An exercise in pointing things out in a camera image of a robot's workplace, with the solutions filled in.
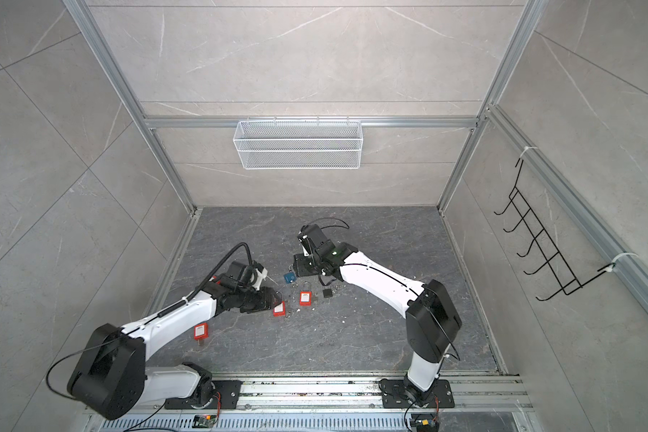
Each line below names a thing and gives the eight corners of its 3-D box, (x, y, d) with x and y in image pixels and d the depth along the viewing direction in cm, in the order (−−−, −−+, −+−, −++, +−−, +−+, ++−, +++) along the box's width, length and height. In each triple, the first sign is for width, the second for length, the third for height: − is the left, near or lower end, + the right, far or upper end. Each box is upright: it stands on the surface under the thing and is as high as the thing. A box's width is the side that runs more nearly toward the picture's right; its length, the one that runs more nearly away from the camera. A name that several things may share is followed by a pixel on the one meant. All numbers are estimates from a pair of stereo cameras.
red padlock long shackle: (299, 306, 92) (298, 303, 90) (300, 284, 98) (300, 281, 96) (311, 306, 92) (311, 303, 90) (312, 284, 98) (312, 281, 96)
